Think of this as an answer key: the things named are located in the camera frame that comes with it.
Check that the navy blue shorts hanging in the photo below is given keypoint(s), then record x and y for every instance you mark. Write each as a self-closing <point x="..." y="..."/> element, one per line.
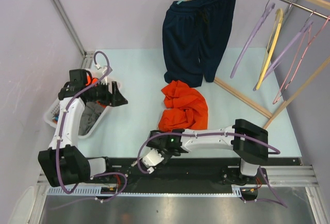
<point x="195" y="35"/>

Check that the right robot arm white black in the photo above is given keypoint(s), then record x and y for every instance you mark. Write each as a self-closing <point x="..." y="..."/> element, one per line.
<point x="246" y="139"/>

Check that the orange shorts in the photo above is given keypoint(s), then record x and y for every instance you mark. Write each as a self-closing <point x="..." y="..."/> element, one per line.
<point x="185" y="108"/>

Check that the pink hanger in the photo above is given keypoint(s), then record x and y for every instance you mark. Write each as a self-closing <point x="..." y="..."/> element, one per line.
<point x="295" y="64"/>

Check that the wooden clothes rack frame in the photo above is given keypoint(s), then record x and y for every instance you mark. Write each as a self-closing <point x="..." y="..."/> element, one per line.
<point x="271" y="116"/>

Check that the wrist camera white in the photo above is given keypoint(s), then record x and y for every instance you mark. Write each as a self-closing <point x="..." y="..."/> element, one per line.
<point x="104" y="70"/>
<point x="151" y="160"/>

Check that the yellow hanger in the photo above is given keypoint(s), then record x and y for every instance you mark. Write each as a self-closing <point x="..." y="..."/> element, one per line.
<point x="279" y="16"/>

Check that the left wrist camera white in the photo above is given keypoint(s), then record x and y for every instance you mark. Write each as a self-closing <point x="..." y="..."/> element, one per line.
<point x="104" y="70"/>

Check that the aluminium frame post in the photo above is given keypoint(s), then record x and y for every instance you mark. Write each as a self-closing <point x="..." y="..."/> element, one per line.
<point x="69" y="26"/>

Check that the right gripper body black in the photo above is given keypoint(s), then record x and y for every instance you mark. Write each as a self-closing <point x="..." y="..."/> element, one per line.
<point x="163" y="152"/>

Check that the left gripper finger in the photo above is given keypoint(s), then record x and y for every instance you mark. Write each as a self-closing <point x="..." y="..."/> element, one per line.
<point x="118" y="101"/>
<point x="115" y="88"/>

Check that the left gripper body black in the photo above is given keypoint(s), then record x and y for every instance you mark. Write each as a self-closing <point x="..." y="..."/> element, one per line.
<point x="100" y="93"/>

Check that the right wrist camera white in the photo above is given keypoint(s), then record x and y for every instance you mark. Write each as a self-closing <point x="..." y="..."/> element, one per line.
<point x="151" y="160"/>

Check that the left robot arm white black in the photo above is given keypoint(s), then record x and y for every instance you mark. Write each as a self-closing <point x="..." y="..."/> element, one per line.
<point x="62" y="162"/>

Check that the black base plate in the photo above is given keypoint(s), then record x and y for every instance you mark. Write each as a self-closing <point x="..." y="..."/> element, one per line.
<point x="188" y="176"/>

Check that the grey garment in basket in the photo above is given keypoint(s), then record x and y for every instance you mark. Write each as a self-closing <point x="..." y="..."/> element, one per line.
<point x="91" y="114"/>

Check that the purple notched hanger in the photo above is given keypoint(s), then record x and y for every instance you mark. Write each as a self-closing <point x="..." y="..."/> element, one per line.
<point x="268" y="9"/>

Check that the white cable duct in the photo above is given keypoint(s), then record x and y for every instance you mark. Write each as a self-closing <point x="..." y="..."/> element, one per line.
<point x="108" y="191"/>

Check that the white laundry basket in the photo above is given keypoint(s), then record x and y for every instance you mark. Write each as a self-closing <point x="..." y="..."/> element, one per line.
<point x="84" y="101"/>

